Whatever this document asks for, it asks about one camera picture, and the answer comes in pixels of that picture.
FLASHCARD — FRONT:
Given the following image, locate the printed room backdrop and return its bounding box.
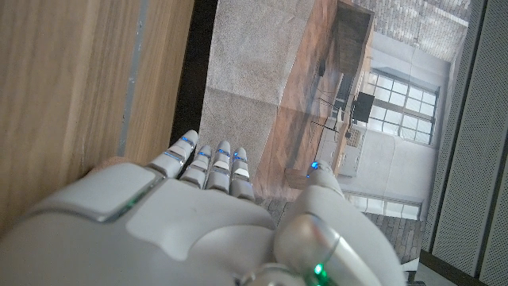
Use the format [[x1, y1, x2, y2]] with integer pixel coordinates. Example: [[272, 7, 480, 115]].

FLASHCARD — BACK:
[[198, 0, 473, 265]]

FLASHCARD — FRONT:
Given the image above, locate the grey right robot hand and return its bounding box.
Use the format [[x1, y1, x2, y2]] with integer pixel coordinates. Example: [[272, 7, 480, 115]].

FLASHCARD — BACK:
[[0, 129, 408, 286]]

